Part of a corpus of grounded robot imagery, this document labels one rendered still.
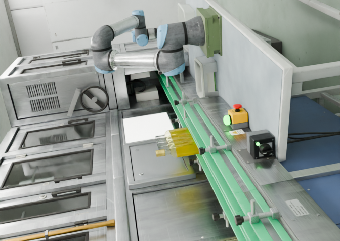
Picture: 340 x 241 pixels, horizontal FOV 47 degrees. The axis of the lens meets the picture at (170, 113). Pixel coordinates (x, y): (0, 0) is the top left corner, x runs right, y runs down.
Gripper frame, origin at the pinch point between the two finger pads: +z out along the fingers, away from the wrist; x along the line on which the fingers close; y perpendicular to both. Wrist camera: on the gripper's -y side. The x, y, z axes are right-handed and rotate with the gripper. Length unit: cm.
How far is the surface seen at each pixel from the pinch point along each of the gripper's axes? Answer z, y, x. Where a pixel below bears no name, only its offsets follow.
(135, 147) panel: -44, -57, 47
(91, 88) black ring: -69, 17, 41
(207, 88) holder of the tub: -1, -60, 15
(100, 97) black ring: -64, 16, 48
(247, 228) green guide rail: -15, -164, 12
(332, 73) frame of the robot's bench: 25, -135, -23
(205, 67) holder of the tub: -1, -58, 2
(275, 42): 75, 23, 27
